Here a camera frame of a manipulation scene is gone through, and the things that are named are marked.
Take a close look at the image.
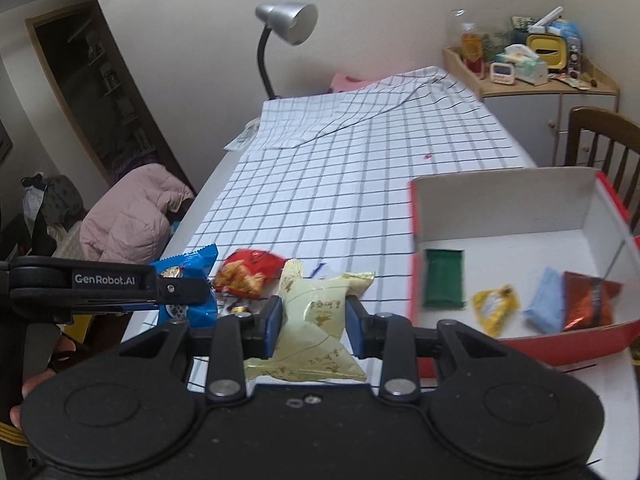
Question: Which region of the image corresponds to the light blue snack packet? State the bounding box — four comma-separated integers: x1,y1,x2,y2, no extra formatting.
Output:
522,267,566,335

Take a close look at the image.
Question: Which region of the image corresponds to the dark bag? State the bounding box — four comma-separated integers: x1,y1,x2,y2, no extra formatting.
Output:
20,172,87,262

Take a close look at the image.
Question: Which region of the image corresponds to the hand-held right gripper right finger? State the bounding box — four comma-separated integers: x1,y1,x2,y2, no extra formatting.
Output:
345,295,507,404

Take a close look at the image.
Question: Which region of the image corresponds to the orange drink bottle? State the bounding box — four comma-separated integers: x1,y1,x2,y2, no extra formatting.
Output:
460,22,487,79

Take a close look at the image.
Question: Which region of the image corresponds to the cream snack packet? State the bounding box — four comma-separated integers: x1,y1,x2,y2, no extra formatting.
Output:
243,258,376,384

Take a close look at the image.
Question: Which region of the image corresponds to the brown wooden chair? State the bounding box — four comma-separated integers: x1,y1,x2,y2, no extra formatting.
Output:
563,105,640,239

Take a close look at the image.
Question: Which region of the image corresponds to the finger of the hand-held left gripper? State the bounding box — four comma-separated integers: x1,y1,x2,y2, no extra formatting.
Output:
153,275,212,307

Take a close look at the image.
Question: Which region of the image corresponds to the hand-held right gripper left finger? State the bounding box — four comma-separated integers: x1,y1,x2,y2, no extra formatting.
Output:
119,296,285,404

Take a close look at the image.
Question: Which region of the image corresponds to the pink object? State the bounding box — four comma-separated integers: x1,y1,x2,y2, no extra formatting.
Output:
329,72,372,94

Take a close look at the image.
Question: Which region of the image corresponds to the dark red snack packet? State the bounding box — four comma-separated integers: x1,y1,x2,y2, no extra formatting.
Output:
562,270,624,332

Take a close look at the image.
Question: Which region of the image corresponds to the silver desk lamp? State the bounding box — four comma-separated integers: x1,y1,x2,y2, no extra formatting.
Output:
255,2,320,100

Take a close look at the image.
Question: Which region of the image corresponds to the yellow snack packet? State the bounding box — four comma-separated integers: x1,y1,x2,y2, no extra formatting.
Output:
472,284,521,339

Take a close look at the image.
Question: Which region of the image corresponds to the clear glass dome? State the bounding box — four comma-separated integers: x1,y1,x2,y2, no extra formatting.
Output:
446,8,482,52

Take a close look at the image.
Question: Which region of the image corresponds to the white tube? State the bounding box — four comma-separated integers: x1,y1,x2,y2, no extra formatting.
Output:
527,6,566,31

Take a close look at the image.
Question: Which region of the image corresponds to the blue globe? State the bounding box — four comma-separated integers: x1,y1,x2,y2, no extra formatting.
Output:
549,18,584,51

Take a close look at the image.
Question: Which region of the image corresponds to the dark bookshelf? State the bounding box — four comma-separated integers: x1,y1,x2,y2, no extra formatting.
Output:
25,2,197,197

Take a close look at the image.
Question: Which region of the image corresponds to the wooden corner cabinet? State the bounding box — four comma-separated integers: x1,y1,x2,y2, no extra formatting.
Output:
442,45,621,169

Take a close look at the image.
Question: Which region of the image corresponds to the red snack bag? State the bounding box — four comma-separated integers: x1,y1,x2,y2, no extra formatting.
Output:
212,248,290,301

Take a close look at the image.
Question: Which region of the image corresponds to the green snack packet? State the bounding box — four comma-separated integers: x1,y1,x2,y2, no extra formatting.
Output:
423,248,466,310

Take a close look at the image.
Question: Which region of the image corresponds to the flat colourful wrapper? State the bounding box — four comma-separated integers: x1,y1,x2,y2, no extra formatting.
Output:
549,72,597,90

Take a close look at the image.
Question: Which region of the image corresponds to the checked white tablecloth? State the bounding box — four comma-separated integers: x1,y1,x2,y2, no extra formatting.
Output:
184,65,539,397

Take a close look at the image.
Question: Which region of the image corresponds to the pink padded jacket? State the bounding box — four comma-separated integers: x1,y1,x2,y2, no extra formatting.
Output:
79,162,196,264

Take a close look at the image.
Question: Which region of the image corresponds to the yellow tissue box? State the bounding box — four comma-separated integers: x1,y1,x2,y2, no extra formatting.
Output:
525,33,569,74

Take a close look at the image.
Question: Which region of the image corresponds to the person's left hand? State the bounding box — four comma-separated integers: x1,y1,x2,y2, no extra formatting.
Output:
9,337,77,430

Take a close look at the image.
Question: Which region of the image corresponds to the red cardboard box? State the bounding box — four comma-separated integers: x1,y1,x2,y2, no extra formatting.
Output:
408,167,640,379

